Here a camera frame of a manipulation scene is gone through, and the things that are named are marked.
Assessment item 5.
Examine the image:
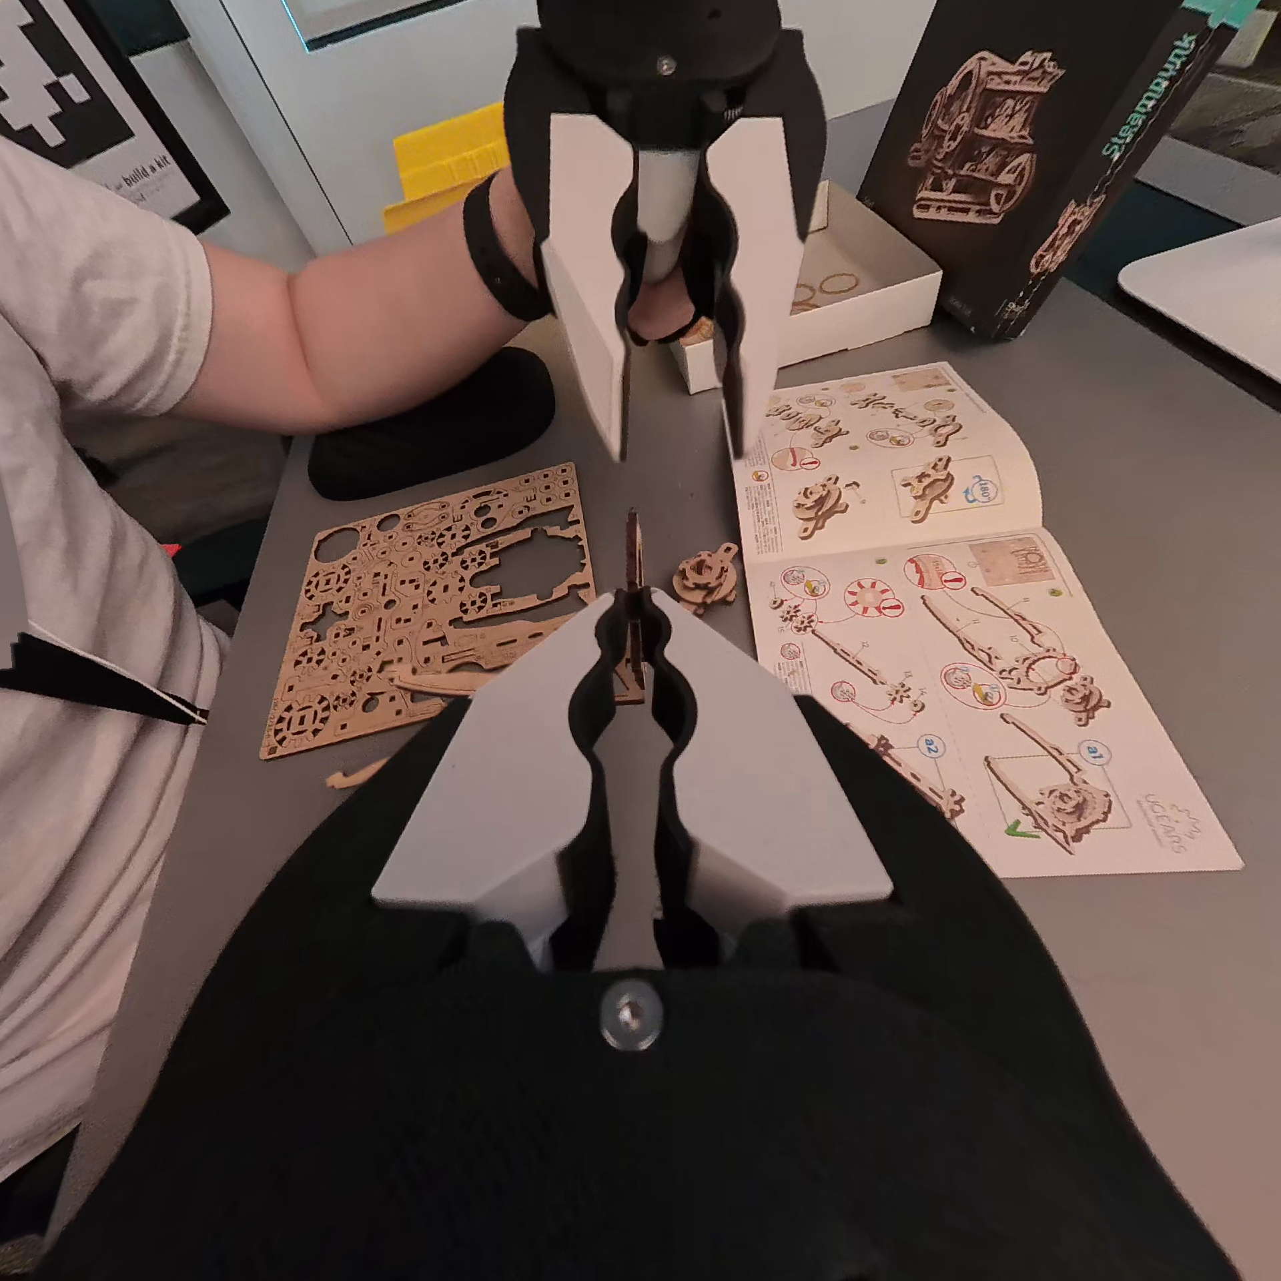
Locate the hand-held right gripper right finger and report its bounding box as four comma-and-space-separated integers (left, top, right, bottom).
643, 587, 894, 965

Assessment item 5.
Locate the person's left forearm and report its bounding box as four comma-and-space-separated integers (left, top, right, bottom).
170, 174, 546, 434

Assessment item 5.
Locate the white cardboard box tray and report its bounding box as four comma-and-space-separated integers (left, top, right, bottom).
672, 179, 941, 392

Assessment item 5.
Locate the person's torso in white shirt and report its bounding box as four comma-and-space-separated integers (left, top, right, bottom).
0, 132, 229, 1183

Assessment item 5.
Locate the person's left hand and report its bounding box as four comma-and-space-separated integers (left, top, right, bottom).
625, 270, 702, 347

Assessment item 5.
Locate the yellow plastic bin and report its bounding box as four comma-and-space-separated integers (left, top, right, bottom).
384, 101, 510, 236

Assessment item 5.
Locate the thin wooden lattice leg part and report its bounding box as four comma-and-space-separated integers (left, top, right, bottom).
618, 508, 651, 704

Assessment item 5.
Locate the paper instruction booklet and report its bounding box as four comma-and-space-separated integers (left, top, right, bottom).
735, 361, 1245, 882

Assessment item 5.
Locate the curved wooden leg part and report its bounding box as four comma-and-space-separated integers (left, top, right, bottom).
394, 651, 521, 702

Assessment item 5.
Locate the black wrist rest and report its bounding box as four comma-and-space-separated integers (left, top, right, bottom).
306, 346, 559, 503

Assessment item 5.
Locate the black model kit box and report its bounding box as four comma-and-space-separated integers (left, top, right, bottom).
856, 0, 1242, 346

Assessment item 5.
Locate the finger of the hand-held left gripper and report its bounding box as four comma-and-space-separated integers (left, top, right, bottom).
540, 111, 641, 466
699, 111, 806, 466

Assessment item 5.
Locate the laser-cut wooden parts sheet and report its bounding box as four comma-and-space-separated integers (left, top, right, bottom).
258, 461, 590, 761

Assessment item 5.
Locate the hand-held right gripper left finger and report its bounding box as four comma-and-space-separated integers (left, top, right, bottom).
369, 593, 626, 970

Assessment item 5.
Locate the round wooden model assembly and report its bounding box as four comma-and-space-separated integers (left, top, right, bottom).
668, 538, 743, 613

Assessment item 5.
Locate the white flat device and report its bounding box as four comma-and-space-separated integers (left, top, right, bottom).
1114, 214, 1281, 388

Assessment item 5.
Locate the black wristband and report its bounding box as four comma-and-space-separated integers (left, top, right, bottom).
462, 174, 551, 326

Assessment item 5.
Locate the black white tag poster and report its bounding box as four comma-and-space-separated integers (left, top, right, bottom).
0, 0, 234, 236

